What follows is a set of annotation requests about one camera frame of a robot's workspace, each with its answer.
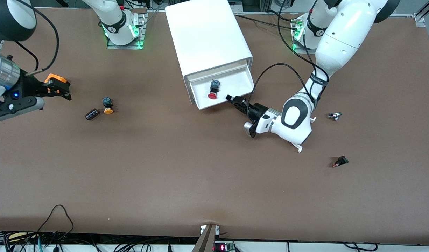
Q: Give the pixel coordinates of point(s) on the aluminium frame profile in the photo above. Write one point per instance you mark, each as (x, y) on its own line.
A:
(424, 14)

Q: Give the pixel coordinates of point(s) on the red display device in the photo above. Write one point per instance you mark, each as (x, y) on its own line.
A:
(223, 247)

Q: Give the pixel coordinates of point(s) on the orange switch box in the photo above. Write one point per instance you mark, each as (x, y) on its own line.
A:
(55, 77)

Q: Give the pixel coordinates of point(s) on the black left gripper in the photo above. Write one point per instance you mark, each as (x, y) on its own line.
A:
(255, 110)

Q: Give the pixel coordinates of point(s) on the small black rocker switch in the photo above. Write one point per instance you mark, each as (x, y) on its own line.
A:
(341, 161)

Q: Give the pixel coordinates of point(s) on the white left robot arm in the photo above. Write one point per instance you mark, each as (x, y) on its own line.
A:
(347, 31)

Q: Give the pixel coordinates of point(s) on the yellow push button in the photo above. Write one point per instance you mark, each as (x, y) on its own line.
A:
(108, 110)

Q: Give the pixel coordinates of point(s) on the brown camera mast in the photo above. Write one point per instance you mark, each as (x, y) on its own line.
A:
(205, 241)

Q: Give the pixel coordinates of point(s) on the red push button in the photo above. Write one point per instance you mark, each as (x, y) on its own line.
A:
(212, 95)

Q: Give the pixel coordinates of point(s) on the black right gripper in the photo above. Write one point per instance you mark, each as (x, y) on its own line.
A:
(28, 85)

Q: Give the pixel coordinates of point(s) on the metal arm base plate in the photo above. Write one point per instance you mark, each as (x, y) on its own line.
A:
(296, 47)
(137, 44)

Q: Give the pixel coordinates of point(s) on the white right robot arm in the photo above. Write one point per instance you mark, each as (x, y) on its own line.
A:
(11, 17)

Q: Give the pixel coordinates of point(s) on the white drawer cabinet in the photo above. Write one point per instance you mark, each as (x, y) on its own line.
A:
(207, 35)

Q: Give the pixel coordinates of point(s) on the black cylindrical capacitor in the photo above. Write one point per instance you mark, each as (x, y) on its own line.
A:
(92, 114)

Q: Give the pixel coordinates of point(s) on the small silver metal connector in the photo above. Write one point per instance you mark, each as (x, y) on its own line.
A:
(335, 116)

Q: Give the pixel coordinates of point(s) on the white plastic drawer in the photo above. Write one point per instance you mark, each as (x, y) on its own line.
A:
(233, 84)
(218, 69)

